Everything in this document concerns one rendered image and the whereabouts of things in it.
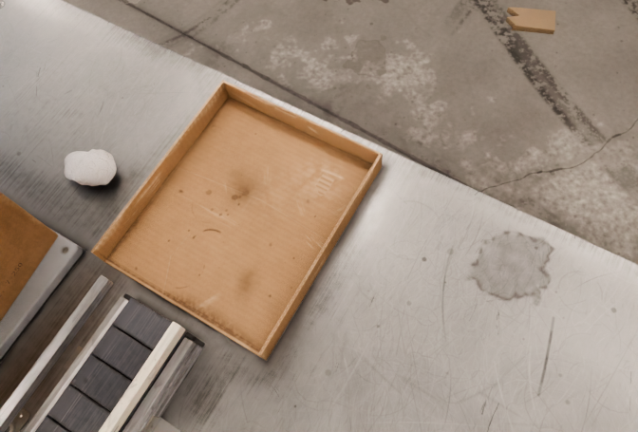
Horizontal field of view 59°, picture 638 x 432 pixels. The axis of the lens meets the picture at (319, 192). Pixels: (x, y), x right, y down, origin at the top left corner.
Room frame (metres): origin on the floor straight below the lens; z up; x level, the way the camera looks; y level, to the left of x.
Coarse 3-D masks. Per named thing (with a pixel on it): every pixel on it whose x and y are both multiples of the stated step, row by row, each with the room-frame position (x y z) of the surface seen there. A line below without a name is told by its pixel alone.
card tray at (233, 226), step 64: (192, 128) 0.45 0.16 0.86; (256, 128) 0.45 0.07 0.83; (320, 128) 0.41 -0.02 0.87; (192, 192) 0.36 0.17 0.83; (256, 192) 0.35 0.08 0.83; (320, 192) 0.33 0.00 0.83; (128, 256) 0.28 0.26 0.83; (192, 256) 0.27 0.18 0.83; (256, 256) 0.26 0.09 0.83; (320, 256) 0.23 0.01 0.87; (256, 320) 0.17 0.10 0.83
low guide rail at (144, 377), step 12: (168, 336) 0.15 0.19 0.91; (180, 336) 0.15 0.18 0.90; (156, 348) 0.14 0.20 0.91; (168, 348) 0.14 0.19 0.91; (156, 360) 0.13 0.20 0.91; (144, 372) 0.12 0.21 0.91; (156, 372) 0.12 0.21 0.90; (132, 384) 0.11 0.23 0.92; (144, 384) 0.11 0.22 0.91; (132, 396) 0.09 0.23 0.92; (120, 408) 0.08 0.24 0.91; (132, 408) 0.08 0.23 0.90; (108, 420) 0.07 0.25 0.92; (120, 420) 0.07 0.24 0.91
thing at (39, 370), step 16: (96, 288) 0.20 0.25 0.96; (80, 304) 0.19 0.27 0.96; (96, 304) 0.19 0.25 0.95; (80, 320) 0.17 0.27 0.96; (64, 336) 0.16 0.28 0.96; (48, 352) 0.14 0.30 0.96; (32, 368) 0.13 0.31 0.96; (48, 368) 0.13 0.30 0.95; (32, 384) 0.11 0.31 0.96; (16, 400) 0.10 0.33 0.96; (0, 416) 0.09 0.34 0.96
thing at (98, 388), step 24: (144, 312) 0.19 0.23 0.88; (120, 336) 0.17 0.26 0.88; (144, 336) 0.16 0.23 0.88; (96, 360) 0.15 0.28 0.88; (120, 360) 0.14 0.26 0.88; (144, 360) 0.14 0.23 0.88; (168, 360) 0.14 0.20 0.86; (72, 384) 0.12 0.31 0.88; (96, 384) 0.12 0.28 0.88; (120, 384) 0.11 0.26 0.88; (72, 408) 0.10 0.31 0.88; (96, 408) 0.09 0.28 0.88
